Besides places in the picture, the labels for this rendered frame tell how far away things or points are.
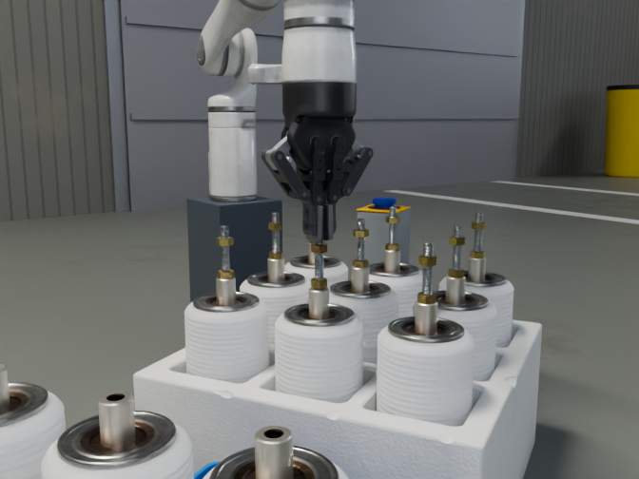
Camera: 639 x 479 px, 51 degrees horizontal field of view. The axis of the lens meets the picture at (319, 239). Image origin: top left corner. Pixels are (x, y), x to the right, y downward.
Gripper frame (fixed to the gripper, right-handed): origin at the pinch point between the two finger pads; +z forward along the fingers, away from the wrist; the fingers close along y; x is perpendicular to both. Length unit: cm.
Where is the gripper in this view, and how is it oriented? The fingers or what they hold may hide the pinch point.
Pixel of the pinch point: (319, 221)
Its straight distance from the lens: 69.6
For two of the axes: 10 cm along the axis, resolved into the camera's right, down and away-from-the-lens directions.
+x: -5.8, -1.5, 8.0
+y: 8.1, -1.0, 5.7
